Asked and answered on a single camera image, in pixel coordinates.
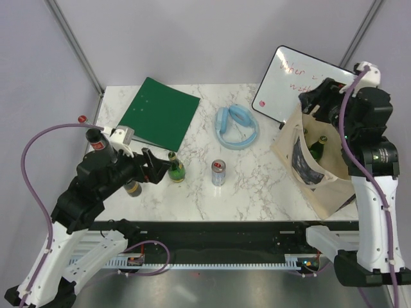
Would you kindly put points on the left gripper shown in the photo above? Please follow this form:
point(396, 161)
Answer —
point(157, 168)

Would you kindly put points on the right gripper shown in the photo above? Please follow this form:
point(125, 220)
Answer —
point(329, 90)

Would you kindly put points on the beige canvas bag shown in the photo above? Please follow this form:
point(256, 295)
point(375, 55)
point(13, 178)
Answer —
point(325, 184)

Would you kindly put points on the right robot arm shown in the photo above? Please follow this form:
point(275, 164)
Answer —
point(373, 165)

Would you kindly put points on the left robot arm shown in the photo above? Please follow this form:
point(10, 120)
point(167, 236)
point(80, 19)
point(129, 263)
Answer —
point(51, 282)

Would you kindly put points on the silver beverage can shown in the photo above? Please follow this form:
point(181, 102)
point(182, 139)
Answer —
point(218, 168)

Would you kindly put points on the small whiteboard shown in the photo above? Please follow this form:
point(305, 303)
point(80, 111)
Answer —
point(289, 74)

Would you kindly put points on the dark cola bottle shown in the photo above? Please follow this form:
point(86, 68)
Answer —
point(99, 142)

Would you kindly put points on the blue headphones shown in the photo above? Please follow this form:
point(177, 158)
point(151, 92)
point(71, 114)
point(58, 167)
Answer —
point(232, 119)

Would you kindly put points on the red capped clear bottle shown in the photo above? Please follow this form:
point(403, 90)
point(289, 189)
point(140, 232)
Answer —
point(84, 121)

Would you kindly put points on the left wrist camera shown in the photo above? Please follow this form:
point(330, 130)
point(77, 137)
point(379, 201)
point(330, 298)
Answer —
point(121, 138)

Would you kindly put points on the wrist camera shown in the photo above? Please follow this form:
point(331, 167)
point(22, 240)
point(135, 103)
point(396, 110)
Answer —
point(121, 138)
point(372, 77)

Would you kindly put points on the green ring binder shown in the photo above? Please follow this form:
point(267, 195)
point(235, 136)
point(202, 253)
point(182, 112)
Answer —
point(160, 115)

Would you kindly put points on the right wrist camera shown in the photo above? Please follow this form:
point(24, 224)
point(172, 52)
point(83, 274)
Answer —
point(372, 77)

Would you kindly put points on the white cable duct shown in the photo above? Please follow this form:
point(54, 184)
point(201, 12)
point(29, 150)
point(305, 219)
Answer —
point(125, 263)

